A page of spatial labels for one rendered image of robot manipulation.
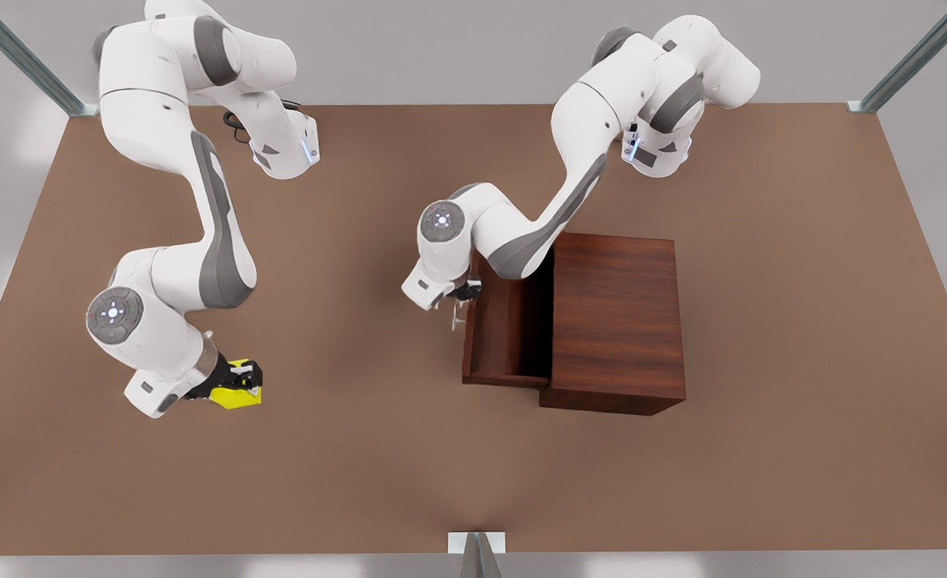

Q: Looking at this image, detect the yellow black toy block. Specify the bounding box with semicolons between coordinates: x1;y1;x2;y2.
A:
208;358;264;411

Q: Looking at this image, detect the dark wooden drawer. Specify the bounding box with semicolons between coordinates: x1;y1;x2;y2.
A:
461;249;556;391

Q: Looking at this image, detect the dark wooden cabinet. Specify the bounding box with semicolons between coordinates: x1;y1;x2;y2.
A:
539;232;688;417

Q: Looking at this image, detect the silver frame post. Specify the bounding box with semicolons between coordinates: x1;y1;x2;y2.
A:
447;531;507;578
847;0;947;114
0;0;99;118

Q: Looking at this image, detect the black cable loop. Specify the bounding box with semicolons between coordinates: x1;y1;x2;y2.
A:
223;98;303;147

